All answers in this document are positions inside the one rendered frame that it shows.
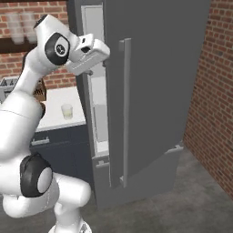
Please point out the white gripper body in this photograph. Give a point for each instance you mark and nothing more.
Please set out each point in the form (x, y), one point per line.
(91, 59)

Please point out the dark wooden wall shelf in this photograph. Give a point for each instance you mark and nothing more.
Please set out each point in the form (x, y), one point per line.
(15, 45)

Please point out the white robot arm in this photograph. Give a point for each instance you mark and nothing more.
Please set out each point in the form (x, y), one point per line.
(18, 127)

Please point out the dark blue cupboard door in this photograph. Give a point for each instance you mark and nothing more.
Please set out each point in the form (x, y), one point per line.
(69, 164)

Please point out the grey fridge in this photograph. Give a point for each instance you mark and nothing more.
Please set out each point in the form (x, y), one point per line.
(91, 100)

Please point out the grey fridge freezer drawer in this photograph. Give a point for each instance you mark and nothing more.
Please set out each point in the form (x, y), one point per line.
(145, 182)

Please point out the glass of lemonade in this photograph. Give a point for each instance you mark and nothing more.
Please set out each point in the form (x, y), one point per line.
(67, 112)

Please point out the grey fridge door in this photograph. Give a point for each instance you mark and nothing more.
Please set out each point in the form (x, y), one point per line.
(157, 91)

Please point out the dark blue cupboard drawer front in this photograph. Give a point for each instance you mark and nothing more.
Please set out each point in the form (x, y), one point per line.
(66, 135)

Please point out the silver toaster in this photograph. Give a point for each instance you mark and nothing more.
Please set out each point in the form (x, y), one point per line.
(6, 88)

